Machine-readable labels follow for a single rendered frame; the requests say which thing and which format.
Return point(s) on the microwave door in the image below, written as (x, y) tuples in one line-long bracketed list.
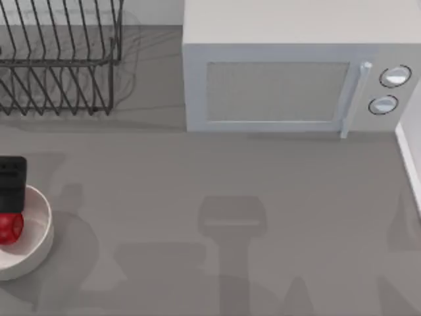
[(276, 92)]

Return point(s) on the pale microwave oven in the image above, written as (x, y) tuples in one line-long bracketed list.
[(296, 33)]

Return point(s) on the small microwave knob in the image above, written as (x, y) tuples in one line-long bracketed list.
[(383, 104)]

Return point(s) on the white bowl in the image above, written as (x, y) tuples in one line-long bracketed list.
[(34, 243)]

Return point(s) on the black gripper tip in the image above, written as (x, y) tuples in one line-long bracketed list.
[(11, 184)]

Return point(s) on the large microwave knob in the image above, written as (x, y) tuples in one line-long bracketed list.
[(395, 76)]

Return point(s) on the red strawberry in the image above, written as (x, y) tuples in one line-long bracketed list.
[(9, 228)]

